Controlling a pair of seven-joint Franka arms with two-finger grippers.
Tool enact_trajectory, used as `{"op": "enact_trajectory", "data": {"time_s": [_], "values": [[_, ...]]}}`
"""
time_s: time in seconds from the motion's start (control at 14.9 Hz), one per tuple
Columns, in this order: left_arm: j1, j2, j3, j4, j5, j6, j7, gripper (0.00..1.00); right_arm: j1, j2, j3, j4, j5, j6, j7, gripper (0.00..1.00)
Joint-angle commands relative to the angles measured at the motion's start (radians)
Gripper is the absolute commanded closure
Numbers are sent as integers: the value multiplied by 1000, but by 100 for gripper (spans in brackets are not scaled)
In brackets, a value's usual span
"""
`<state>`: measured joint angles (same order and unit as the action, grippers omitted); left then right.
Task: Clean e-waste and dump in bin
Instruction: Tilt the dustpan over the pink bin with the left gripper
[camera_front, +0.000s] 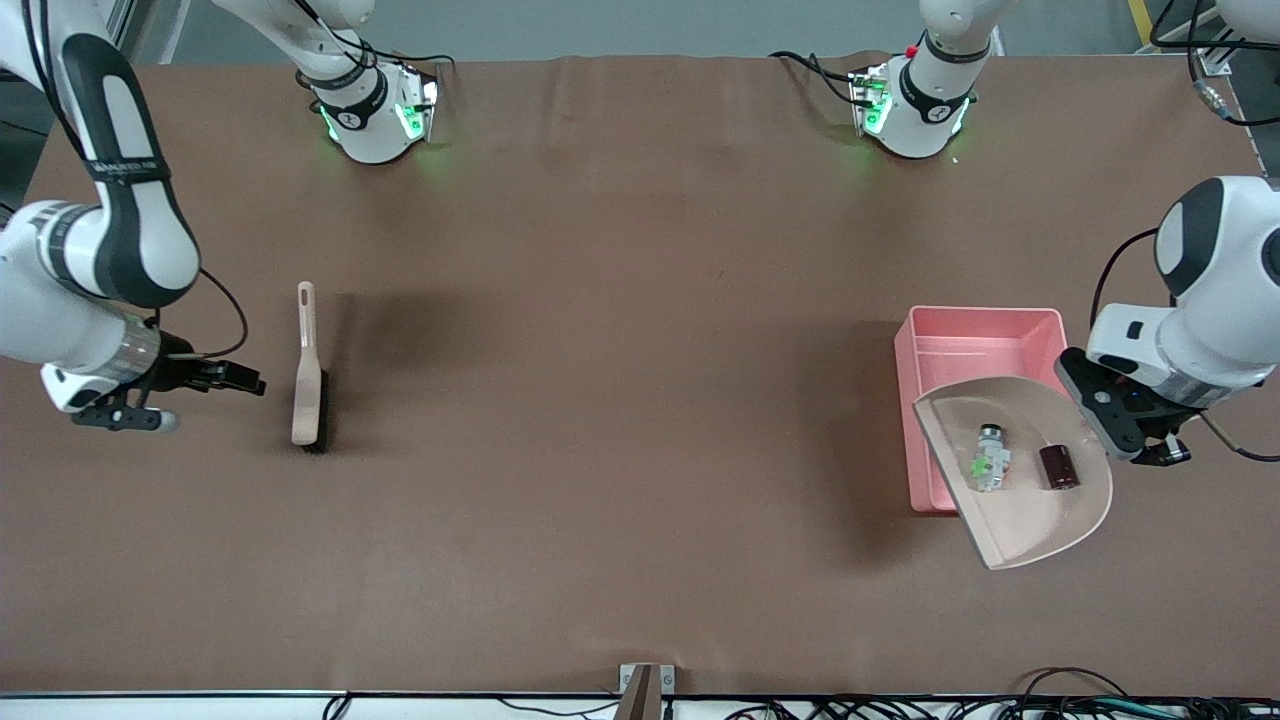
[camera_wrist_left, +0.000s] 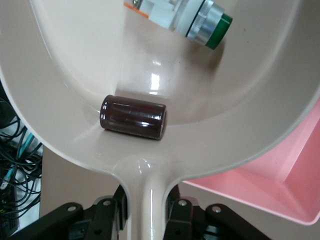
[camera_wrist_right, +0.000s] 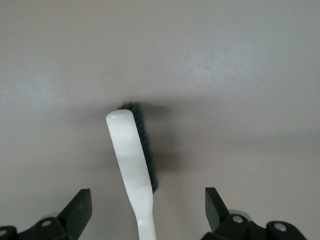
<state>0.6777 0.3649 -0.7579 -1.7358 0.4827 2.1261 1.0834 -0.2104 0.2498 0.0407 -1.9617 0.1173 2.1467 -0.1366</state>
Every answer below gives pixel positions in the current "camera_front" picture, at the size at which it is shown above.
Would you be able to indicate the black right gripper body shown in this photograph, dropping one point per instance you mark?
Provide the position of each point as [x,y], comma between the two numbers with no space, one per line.
[183,371]

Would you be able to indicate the beige brush with black bristles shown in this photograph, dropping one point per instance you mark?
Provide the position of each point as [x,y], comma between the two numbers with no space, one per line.
[305,400]

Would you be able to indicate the dark cylindrical capacitor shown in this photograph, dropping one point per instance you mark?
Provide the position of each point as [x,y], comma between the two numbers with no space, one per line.
[1058,468]

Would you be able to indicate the beige plastic dustpan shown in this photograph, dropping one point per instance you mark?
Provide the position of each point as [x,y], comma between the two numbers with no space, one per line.
[1020,520]

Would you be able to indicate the white green electronic component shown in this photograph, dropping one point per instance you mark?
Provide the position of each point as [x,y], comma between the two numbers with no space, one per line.
[990,465]

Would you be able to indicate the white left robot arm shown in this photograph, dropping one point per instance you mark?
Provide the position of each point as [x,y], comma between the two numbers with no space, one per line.
[1220,280]

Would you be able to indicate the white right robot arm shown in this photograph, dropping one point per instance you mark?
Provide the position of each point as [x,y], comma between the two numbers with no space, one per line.
[130,200]

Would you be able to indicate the pink plastic bin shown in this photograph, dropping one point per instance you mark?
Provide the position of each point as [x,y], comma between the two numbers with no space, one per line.
[960,345]

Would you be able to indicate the brown table mat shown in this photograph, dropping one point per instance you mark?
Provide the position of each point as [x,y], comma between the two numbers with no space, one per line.
[300,550]

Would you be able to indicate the white table edge rail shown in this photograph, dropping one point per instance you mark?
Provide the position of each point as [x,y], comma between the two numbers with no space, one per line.
[150,708]

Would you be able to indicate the aluminium frame profile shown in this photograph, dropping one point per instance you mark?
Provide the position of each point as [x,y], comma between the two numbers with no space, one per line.
[122,20]
[1222,68]

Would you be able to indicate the metal bracket with brown post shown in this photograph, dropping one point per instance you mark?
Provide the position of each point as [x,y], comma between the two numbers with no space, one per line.
[640,690]

